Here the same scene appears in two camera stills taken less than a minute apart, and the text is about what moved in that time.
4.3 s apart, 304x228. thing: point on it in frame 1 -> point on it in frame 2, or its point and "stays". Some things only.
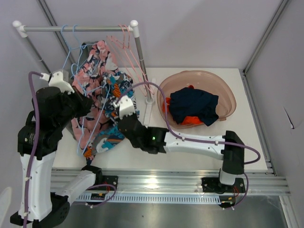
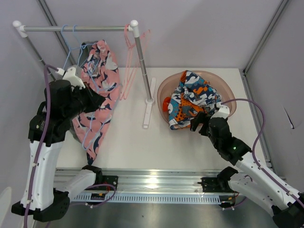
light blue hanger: x=70 y=49 stays
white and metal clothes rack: x=150 y=83 stays
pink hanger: x=137 y=71 -> x=133 y=65
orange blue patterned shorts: x=114 y=86 -> x=194 y=95
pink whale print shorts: x=87 y=80 stays
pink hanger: x=142 y=71 -> x=134 y=52
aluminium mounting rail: x=257 y=181 stays
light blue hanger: x=94 y=96 -> x=116 y=95
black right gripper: x=133 y=116 -> x=201 y=118
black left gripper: x=78 y=95 stays
